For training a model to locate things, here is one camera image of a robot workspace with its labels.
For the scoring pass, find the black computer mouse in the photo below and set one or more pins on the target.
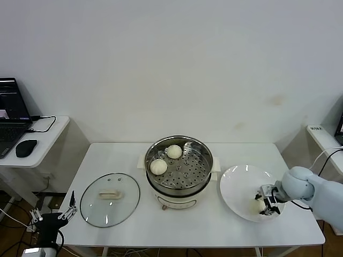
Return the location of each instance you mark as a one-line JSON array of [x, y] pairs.
[[25, 148]]

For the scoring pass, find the white wall outlet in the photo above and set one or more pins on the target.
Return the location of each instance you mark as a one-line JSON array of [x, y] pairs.
[[48, 176]]

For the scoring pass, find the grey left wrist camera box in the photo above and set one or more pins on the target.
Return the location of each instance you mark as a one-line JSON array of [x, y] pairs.
[[32, 252]]

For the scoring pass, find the white printed label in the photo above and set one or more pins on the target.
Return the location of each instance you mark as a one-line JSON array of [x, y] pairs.
[[316, 128]]

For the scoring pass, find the large white plate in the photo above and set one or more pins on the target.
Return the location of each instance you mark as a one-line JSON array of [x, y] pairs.
[[238, 187]]

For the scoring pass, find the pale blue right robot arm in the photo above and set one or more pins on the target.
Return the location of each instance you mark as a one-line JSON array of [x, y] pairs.
[[297, 184]]

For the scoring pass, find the white steamed baozi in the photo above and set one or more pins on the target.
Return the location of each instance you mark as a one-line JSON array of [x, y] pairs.
[[174, 151], [158, 166], [256, 207]]

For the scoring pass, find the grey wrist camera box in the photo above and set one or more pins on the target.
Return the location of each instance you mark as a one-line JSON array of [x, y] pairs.
[[32, 252], [266, 190]]

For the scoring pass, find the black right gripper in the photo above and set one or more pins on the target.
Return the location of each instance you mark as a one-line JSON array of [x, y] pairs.
[[276, 199]]

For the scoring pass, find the white table leg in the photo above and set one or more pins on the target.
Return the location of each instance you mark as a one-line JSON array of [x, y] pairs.
[[105, 252], [259, 252]]

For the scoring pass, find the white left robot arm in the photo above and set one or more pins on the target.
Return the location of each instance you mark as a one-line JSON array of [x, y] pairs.
[[49, 253]]

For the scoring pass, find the cream electric cooker base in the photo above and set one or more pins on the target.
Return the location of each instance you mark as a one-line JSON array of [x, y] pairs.
[[177, 200]]

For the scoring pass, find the white side table with laptop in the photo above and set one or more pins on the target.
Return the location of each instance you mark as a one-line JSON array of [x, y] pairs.
[[53, 142]]

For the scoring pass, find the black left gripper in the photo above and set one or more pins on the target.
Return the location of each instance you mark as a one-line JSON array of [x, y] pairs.
[[48, 226]]

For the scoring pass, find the stainless steel steamer basket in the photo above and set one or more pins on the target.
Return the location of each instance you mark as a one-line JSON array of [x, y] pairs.
[[199, 187]]

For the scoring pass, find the round glass pot lid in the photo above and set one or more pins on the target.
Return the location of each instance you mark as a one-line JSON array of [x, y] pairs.
[[110, 194]]

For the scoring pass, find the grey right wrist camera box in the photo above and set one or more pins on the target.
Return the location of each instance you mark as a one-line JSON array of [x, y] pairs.
[[266, 190]]

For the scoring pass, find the black open laptop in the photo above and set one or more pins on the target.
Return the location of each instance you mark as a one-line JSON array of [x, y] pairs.
[[10, 134]]

